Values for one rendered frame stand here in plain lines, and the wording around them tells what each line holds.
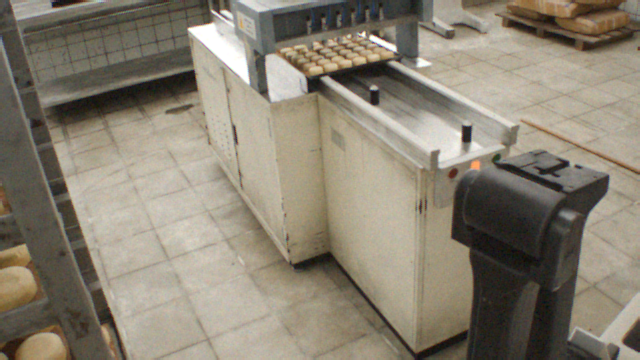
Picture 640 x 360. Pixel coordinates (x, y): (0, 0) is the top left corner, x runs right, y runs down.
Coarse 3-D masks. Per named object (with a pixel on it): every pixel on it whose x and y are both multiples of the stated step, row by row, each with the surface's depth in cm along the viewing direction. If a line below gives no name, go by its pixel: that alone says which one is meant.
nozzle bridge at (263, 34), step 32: (256, 0) 208; (288, 0) 203; (320, 0) 200; (352, 0) 215; (384, 0) 221; (416, 0) 222; (256, 32) 200; (288, 32) 210; (320, 32) 211; (352, 32) 215; (416, 32) 236; (256, 64) 212
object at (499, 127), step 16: (384, 64) 224; (400, 64) 218; (400, 80) 217; (416, 80) 206; (432, 96) 200; (448, 96) 191; (464, 112) 185; (480, 112) 177; (480, 128) 180; (496, 128) 172; (512, 128) 165; (512, 144) 169
